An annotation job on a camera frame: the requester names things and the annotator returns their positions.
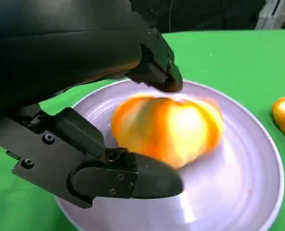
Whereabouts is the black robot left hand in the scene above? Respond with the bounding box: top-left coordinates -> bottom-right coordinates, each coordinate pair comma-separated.
0,0 -> 184,209

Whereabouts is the black backdrop curtain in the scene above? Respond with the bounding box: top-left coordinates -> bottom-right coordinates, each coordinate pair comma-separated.
130,0 -> 266,35

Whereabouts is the green table cloth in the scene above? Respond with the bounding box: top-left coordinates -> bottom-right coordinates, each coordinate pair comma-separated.
0,30 -> 285,231

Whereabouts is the lilac plate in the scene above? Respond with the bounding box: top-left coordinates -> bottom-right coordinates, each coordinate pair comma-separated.
54,78 -> 285,231

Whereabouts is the grey equipment case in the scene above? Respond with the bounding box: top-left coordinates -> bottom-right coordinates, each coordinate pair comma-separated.
255,0 -> 285,31

